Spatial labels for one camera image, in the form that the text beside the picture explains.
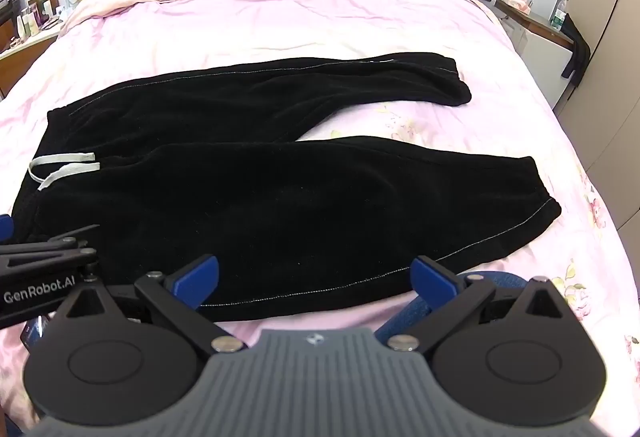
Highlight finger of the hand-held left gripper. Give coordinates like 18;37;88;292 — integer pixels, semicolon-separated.
0;214;101;270

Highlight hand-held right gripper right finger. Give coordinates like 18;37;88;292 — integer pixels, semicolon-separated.
387;256;571;353

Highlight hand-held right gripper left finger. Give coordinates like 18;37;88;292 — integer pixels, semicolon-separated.
52;254;248;353

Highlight black pants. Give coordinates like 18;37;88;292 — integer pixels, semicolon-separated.
11;51;562;322

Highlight wooden nightstand with bottles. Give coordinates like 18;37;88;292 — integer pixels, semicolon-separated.
0;0;65;99

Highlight grey nightstand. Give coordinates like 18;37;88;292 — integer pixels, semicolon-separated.
475;0;576;68

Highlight black hanging garment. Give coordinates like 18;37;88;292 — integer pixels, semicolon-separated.
560;12;592;89

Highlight pink floral blanket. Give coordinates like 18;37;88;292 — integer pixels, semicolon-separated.
0;0;640;423

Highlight beige wardrobe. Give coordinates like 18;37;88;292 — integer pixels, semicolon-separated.
550;0;640;230

